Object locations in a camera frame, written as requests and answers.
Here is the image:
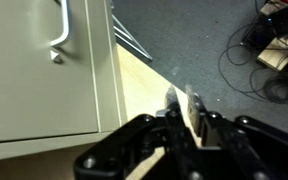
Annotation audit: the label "silver drawer thumb latch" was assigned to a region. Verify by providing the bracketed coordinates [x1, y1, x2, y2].
[49, 49, 65, 65]

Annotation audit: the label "black electronics box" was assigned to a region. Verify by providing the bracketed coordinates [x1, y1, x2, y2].
[241, 5, 288, 51]

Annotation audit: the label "long wooden plank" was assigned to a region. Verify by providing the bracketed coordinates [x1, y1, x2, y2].
[256, 33, 288, 73]

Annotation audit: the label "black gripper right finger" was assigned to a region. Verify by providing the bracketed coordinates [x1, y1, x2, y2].
[184, 84, 288, 180]

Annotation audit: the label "silver lower drawer handle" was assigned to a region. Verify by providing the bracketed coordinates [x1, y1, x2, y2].
[49, 0, 73, 48]

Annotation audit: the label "beige lower file drawer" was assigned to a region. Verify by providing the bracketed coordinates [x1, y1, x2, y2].
[0, 0, 103, 145]

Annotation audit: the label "tangled black floor cables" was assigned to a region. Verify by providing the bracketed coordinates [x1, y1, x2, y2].
[217, 13, 288, 108]

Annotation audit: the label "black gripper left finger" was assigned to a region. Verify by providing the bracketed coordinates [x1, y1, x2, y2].
[73, 85, 199, 180]

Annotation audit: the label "beige metal file cabinet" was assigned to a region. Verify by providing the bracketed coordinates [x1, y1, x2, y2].
[0, 0, 129, 164]

